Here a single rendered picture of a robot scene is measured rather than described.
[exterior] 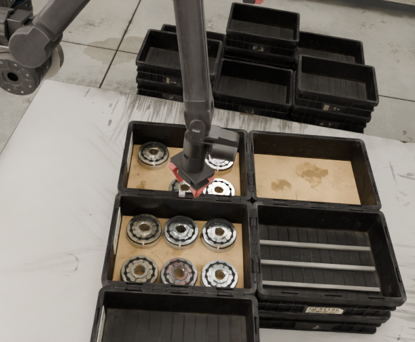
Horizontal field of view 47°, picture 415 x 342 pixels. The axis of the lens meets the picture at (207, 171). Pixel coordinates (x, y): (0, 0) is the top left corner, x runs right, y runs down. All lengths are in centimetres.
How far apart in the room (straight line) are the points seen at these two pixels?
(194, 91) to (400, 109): 259
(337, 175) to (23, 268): 107
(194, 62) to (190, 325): 69
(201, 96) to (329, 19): 322
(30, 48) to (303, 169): 101
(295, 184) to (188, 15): 85
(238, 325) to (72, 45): 263
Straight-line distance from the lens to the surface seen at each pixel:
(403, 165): 205
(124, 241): 144
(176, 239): 141
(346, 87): 267
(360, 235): 159
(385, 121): 336
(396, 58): 397
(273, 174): 164
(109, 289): 125
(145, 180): 157
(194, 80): 101
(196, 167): 115
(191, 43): 97
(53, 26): 104
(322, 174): 169
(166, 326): 132
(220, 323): 133
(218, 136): 109
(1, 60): 147
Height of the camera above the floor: 205
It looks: 49 degrees down
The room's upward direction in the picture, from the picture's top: 9 degrees clockwise
